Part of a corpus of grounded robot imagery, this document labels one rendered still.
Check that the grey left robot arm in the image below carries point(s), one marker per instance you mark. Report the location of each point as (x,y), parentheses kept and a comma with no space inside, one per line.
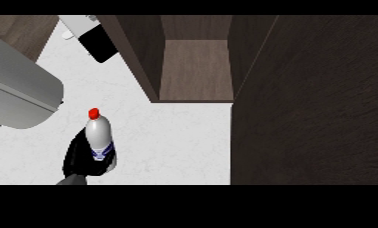
(72,180)

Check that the brown wooden panel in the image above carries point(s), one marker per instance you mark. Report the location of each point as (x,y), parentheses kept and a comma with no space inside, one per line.
(26,33)

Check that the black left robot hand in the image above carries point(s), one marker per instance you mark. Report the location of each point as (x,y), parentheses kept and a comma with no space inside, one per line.
(78,162)

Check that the dark wooden cabinet door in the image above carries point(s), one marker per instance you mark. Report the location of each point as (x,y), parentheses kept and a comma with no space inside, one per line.
(304,105)

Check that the dark wooden cabinet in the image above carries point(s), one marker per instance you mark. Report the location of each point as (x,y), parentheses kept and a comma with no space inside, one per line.
(195,68)

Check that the red-capped water bottle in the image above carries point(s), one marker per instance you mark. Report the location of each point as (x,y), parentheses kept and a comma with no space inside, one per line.
(97,132)

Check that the white and black appliance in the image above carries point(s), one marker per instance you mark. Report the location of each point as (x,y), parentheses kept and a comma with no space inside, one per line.
(90,37)

